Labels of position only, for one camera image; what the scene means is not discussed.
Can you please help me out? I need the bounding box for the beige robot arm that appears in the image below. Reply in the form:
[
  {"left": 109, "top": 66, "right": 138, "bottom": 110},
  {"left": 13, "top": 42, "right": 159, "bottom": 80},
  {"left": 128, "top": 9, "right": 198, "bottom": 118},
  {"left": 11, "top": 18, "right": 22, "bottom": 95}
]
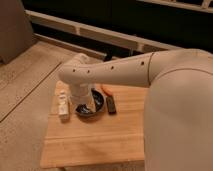
[{"left": 59, "top": 49, "right": 213, "bottom": 171}]

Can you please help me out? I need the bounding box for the black rectangular block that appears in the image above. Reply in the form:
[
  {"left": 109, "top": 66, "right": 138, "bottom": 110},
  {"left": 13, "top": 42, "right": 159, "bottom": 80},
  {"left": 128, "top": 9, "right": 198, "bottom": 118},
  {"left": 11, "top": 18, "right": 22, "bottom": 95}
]
[{"left": 106, "top": 96, "right": 116, "bottom": 114}]

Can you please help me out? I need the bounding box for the wooden cutting board table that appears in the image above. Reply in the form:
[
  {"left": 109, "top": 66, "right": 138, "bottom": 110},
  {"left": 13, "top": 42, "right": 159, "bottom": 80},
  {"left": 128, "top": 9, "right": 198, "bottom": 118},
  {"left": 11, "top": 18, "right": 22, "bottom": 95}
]
[{"left": 40, "top": 82, "right": 147, "bottom": 168}]

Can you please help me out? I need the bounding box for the black metal bowl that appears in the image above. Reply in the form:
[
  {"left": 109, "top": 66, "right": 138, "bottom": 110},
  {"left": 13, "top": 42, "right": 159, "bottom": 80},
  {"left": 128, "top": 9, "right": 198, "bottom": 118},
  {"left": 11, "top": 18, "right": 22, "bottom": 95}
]
[{"left": 75, "top": 89, "right": 104, "bottom": 117}]

